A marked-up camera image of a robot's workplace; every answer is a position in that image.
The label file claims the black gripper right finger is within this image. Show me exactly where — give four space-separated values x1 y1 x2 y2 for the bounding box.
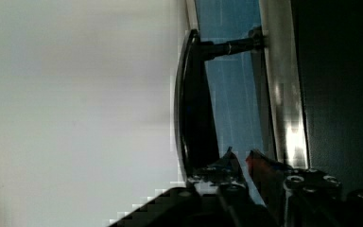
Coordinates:
246 150 342 227

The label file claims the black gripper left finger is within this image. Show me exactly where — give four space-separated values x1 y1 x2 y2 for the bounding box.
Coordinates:
185 147 249 202

